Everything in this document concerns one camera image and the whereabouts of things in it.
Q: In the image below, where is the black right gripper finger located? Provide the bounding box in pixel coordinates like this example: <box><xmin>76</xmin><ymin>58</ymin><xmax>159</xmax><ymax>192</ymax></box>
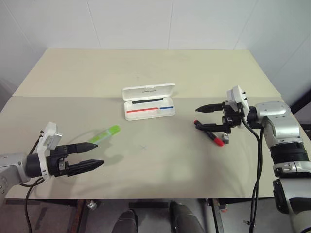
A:
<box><xmin>195</xmin><ymin>103</ymin><xmax>225</xmax><ymax>113</ymax></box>
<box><xmin>197</xmin><ymin>123</ymin><xmax>229</xmax><ymax>133</ymax></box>

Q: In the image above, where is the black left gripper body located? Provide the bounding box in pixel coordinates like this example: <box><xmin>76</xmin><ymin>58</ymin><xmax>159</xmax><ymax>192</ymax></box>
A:
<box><xmin>46</xmin><ymin>145</ymin><xmax>70</xmax><ymax>178</ymax></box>

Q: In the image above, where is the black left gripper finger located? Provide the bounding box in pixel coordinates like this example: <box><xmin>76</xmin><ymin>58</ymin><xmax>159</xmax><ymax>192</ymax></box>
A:
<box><xmin>67</xmin><ymin>159</ymin><xmax>105</xmax><ymax>176</ymax></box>
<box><xmin>65</xmin><ymin>142</ymin><xmax>99</xmax><ymax>155</ymax></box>

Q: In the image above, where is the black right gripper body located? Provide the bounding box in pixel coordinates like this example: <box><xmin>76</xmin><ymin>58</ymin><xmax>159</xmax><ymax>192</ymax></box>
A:
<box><xmin>221</xmin><ymin>101</ymin><xmax>245</xmax><ymax>133</ymax></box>

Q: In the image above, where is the black marker with red caps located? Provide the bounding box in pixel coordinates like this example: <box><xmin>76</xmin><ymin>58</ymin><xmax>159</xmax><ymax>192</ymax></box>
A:
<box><xmin>193</xmin><ymin>119</ymin><xmax>225</xmax><ymax>147</ymax></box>

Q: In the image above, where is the green highlighter pen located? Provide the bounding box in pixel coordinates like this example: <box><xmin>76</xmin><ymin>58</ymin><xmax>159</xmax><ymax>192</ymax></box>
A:
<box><xmin>88</xmin><ymin>125</ymin><xmax>121</xmax><ymax>144</ymax></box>

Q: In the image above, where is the white plastic pencil case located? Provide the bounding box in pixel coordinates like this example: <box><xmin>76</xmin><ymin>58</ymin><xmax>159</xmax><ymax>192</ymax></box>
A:
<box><xmin>121</xmin><ymin>83</ymin><xmax>176</xmax><ymax>122</ymax></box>

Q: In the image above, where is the black pen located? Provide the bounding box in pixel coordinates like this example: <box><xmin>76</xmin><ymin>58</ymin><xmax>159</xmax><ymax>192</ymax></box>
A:
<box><xmin>132</xmin><ymin>98</ymin><xmax>163</xmax><ymax>105</ymax></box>

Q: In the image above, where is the red pen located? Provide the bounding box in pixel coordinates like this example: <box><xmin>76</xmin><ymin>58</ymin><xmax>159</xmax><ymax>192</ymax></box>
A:
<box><xmin>126</xmin><ymin>107</ymin><xmax>158</xmax><ymax>114</ymax></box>

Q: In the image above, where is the small dark rounded shape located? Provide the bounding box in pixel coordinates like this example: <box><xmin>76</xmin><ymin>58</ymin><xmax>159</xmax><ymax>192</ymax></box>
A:
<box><xmin>114</xmin><ymin>210</ymin><xmax>139</xmax><ymax>233</ymax></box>

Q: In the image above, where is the black floor tape strip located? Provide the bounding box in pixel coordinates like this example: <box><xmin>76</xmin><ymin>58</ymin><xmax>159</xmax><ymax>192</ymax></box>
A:
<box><xmin>128</xmin><ymin>202</ymin><xmax>170</xmax><ymax>209</ymax></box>

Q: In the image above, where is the large dark rounded shape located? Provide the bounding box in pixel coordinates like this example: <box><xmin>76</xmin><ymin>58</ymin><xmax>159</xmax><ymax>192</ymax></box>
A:
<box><xmin>169</xmin><ymin>201</ymin><xmax>207</xmax><ymax>233</ymax></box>

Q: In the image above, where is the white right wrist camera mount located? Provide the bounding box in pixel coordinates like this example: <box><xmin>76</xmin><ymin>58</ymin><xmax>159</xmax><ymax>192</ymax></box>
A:
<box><xmin>226</xmin><ymin>85</ymin><xmax>251</xmax><ymax>128</ymax></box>

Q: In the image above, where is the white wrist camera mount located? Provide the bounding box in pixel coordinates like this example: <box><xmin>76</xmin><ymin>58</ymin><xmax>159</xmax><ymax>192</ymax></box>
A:
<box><xmin>36</xmin><ymin>122</ymin><xmax>64</xmax><ymax>181</ymax></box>
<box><xmin>226</xmin><ymin>85</ymin><xmax>251</xmax><ymax>128</ymax></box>

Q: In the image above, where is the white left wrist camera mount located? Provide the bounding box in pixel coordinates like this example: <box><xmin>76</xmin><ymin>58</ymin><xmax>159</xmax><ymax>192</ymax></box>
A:
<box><xmin>36</xmin><ymin>122</ymin><xmax>64</xmax><ymax>181</ymax></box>

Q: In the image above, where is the black table frame leg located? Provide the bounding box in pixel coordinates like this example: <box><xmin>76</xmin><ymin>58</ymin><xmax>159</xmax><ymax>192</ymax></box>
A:
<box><xmin>208</xmin><ymin>198</ymin><xmax>225</xmax><ymax>233</ymax></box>
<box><xmin>69</xmin><ymin>199</ymin><xmax>88</xmax><ymax>233</ymax></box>

